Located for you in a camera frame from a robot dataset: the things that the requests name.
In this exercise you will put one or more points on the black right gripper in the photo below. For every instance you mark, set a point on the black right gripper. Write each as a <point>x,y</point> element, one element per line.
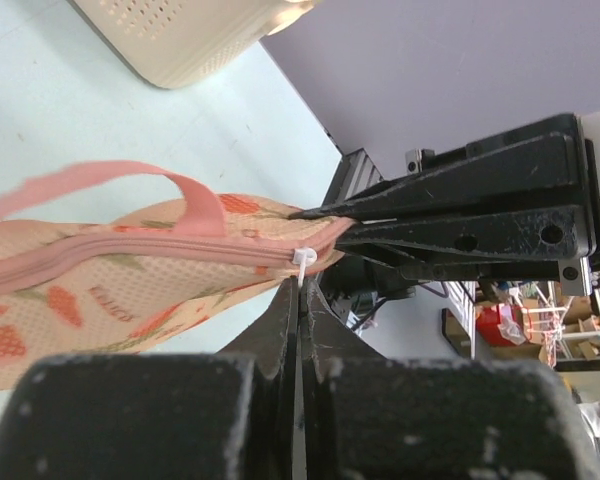
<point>519,205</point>

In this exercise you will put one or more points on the white zipper pull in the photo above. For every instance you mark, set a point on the white zipper pull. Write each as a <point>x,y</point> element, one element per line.
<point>303,258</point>

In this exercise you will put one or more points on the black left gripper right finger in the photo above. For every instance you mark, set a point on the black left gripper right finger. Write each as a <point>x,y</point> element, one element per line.
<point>371,417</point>

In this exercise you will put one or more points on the floral peach laundry bag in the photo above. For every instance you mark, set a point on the floral peach laundry bag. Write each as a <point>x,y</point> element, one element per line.
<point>127,286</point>

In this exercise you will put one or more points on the cream plastic laundry basket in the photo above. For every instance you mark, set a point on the cream plastic laundry basket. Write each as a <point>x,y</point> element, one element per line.
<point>176,43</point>

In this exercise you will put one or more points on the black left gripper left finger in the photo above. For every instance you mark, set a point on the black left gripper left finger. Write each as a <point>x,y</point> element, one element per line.
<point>228,415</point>

